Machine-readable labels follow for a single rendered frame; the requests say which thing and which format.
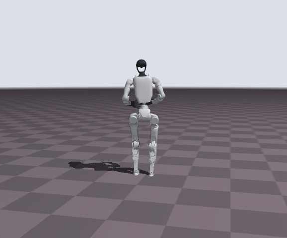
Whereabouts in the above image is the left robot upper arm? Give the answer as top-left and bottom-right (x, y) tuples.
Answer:
(122, 78), (134, 102)

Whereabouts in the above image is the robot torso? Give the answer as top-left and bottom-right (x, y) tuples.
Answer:
(133, 75), (152, 121)

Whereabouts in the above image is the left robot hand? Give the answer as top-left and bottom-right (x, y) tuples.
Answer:
(129, 100), (142, 109)

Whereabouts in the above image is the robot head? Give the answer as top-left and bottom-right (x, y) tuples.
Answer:
(136, 59), (147, 77)

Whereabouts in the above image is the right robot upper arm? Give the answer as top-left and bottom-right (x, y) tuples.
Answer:
(152, 77), (165, 100)

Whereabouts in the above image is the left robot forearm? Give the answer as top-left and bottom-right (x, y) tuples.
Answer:
(123, 100), (131, 105)

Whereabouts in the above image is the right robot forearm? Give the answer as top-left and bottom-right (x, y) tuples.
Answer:
(151, 97), (164, 104)

